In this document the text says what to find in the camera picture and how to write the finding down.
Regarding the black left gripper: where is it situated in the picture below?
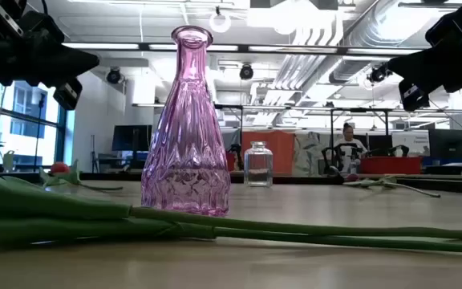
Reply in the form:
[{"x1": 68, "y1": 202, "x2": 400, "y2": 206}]
[{"x1": 0, "y1": 0, "x2": 100, "y2": 88}]

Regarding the red artificial tulip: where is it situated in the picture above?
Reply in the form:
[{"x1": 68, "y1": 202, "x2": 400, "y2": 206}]
[
  {"x1": 342, "y1": 173, "x2": 443, "y2": 199},
  {"x1": 40, "y1": 159, "x2": 124, "y2": 192}
]

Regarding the purple ribbed glass vase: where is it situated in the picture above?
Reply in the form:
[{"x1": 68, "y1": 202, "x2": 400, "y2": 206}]
[{"x1": 140, "y1": 25, "x2": 232, "y2": 218}]

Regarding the black ceiling spot lamp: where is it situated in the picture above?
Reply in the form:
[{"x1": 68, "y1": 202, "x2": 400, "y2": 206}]
[
  {"x1": 106, "y1": 67, "x2": 124, "y2": 85},
  {"x1": 238, "y1": 63, "x2": 255, "y2": 81},
  {"x1": 368, "y1": 63, "x2": 393, "y2": 84}
]

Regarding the black pole stand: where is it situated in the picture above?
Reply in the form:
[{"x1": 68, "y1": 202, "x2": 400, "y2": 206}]
[{"x1": 33, "y1": 94, "x2": 47, "y2": 173}]

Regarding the white sign board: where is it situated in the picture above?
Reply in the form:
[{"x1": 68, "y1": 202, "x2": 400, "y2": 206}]
[{"x1": 391, "y1": 130, "x2": 431, "y2": 156}]

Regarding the black computer monitor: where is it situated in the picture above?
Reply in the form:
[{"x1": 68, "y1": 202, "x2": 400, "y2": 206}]
[
  {"x1": 111, "y1": 124, "x2": 153, "y2": 153},
  {"x1": 428, "y1": 128, "x2": 462, "y2": 160}
]

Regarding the black tripod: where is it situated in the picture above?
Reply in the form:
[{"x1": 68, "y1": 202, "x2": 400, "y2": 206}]
[{"x1": 89, "y1": 134, "x2": 100, "y2": 173}]

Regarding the person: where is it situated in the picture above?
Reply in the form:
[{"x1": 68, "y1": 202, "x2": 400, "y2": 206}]
[{"x1": 333, "y1": 122, "x2": 369, "y2": 174}]

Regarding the leaf patterned cloth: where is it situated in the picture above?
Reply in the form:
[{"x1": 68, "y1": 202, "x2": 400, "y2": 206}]
[{"x1": 293, "y1": 132, "x2": 338, "y2": 177}]

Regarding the orange panel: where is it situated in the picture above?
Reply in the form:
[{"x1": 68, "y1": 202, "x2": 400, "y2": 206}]
[{"x1": 241, "y1": 130, "x2": 296, "y2": 176}]

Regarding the small clear glass bottle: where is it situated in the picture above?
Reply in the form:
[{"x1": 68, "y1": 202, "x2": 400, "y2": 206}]
[{"x1": 243, "y1": 140, "x2": 274, "y2": 189}]

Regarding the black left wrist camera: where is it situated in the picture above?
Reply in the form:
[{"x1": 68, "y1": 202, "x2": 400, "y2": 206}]
[{"x1": 53, "y1": 78, "x2": 83, "y2": 112}]

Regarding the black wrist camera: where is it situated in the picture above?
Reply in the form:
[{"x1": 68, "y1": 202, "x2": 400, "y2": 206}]
[
  {"x1": 53, "y1": 78, "x2": 83, "y2": 112},
  {"x1": 398, "y1": 78, "x2": 432, "y2": 112}
]

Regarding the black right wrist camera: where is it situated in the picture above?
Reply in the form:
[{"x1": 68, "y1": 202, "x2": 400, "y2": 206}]
[{"x1": 398, "y1": 78, "x2": 432, "y2": 112}]

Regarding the silver ventilation duct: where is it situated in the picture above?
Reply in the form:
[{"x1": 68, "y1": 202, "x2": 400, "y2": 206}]
[{"x1": 329, "y1": 0, "x2": 427, "y2": 84}]

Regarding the blue window frame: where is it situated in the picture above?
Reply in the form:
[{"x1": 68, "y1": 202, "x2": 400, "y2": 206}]
[{"x1": 0, "y1": 79, "x2": 68, "y2": 166}]

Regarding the black metal frame rig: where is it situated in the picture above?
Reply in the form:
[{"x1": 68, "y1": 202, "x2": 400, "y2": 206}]
[{"x1": 213, "y1": 104, "x2": 395, "y2": 161}]

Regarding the white ring light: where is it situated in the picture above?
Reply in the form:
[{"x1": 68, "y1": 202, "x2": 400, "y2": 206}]
[{"x1": 209, "y1": 11, "x2": 233, "y2": 35}]

